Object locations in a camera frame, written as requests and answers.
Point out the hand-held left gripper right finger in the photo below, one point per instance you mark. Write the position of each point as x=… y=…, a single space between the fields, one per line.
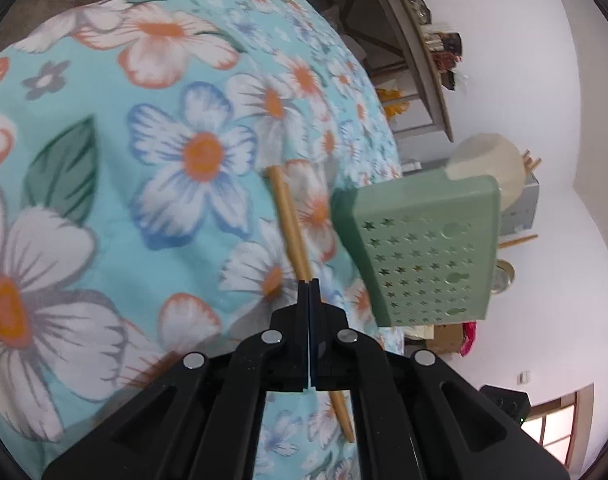
x=329 y=355

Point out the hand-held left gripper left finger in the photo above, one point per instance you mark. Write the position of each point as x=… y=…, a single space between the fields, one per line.
x=289 y=350

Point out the green plastic utensil holder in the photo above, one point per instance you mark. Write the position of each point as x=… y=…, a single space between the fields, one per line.
x=424 y=250

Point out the wooden chopsticks bundle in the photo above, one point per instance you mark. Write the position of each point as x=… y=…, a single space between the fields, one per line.
x=518 y=241

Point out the wooden framed window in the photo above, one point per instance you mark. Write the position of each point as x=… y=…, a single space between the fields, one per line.
x=559 y=425

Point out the pink plastic bag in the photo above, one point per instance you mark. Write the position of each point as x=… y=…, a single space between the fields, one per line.
x=468 y=337

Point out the cardboard box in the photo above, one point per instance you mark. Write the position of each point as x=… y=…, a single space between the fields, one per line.
x=449 y=337

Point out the floral tablecloth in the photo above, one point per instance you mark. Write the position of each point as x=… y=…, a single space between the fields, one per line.
x=133 y=210

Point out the yellow plastic bag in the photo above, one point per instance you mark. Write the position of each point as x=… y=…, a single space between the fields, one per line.
x=394 y=102

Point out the white wall switch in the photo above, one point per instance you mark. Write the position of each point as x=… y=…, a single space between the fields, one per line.
x=523 y=376

